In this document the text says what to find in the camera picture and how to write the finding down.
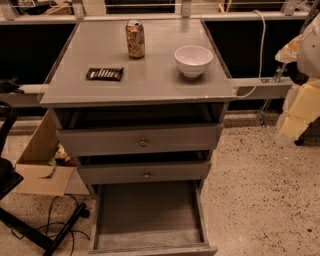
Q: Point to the dark chocolate bar wrapper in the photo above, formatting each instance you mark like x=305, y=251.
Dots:
x=105, y=74

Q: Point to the white bowl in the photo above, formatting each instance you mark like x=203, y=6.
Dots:
x=192, y=60

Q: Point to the black chair base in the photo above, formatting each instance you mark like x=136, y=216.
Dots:
x=39, y=211

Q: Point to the grey bottom drawer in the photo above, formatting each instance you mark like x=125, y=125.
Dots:
x=150, y=219

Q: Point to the grey drawer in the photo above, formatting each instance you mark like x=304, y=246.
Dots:
x=139, y=140
x=144, y=172
x=150, y=219

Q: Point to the grey middle drawer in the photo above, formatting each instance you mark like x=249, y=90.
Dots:
x=144, y=172

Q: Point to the gold soda can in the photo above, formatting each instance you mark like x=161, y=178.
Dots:
x=135, y=39

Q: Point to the grey top drawer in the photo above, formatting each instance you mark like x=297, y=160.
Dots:
x=139, y=140

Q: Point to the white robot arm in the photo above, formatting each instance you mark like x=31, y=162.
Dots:
x=304, y=50

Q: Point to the cardboard box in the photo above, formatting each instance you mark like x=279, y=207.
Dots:
x=39, y=176

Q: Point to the grey drawer cabinet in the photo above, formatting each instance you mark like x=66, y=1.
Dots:
x=152, y=91

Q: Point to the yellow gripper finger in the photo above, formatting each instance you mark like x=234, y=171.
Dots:
x=301, y=107

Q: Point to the grey metal railing beam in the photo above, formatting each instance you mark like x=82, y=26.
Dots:
x=264, y=89

